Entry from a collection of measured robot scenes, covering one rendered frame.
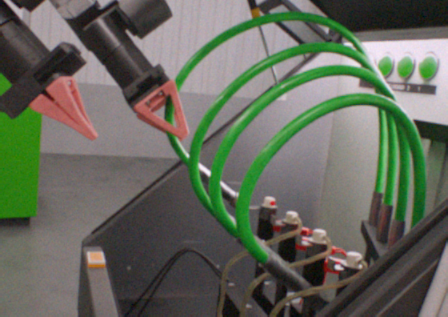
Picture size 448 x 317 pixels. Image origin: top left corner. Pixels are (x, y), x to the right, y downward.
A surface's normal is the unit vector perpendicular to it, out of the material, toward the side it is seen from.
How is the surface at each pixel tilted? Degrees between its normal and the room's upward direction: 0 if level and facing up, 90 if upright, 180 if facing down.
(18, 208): 90
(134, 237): 90
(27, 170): 90
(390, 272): 43
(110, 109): 90
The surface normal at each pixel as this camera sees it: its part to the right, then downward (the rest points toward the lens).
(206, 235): 0.30, 0.18
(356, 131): -0.95, -0.06
